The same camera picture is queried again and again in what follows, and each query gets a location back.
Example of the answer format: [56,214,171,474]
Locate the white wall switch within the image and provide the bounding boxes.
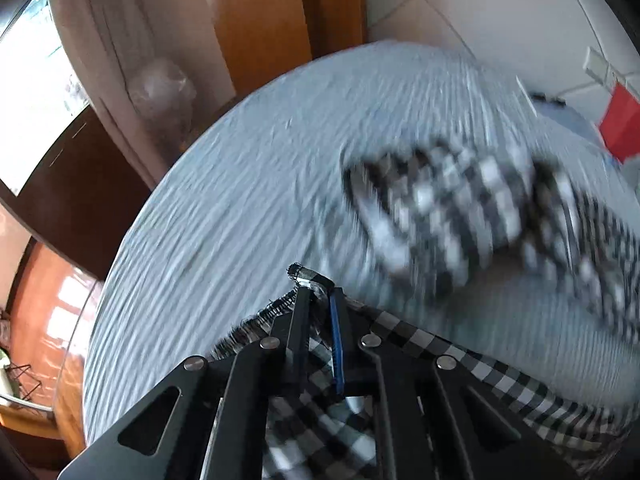
[582,47,628,88]

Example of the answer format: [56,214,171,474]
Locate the red box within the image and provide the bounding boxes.
[597,82,640,163]

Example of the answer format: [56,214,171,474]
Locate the dark wooden window frame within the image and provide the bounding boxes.
[0,105,152,282]

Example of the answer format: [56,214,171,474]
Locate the clear plastic bag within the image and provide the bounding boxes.
[127,57,198,147]

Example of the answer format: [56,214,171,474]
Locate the wooden door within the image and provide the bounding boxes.
[210,0,368,102]

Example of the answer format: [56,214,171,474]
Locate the beige curtain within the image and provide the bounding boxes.
[47,0,236,191]

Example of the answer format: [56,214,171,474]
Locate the light blue striped bed blanket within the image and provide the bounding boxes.
[82,42,640,461]

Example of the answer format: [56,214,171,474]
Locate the window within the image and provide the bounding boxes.
[0,0,92,197]

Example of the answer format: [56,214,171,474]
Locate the black white checkered garment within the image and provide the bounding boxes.
[207,135,640,480]

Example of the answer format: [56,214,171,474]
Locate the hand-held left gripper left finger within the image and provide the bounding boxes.
[57,287,315,480]

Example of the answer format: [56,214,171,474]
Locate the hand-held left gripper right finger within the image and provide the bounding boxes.
[327,286,578,480]

